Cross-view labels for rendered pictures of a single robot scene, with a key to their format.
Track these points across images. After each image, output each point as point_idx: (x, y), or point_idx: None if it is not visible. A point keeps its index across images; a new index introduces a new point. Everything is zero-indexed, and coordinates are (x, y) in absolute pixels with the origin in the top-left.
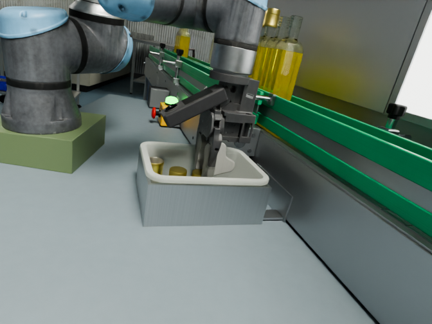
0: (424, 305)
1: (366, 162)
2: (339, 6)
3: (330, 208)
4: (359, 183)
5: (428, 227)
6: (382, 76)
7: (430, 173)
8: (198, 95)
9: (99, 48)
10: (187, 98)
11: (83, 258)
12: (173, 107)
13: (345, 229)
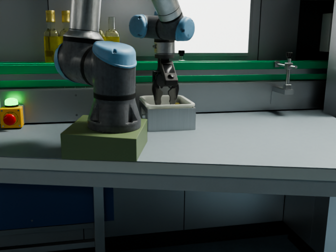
0: (238, 95)
1: (201, 71)
2: (105, 6)
3: (199, 92)
4: (202, 79)
5: (228, 78)
6: (152, 40)
7: (223, 65)
8: (168, 67)
9: None
10: (165, 71)
11: (222, 134)
12: (173, 75)
13: (208, 95)
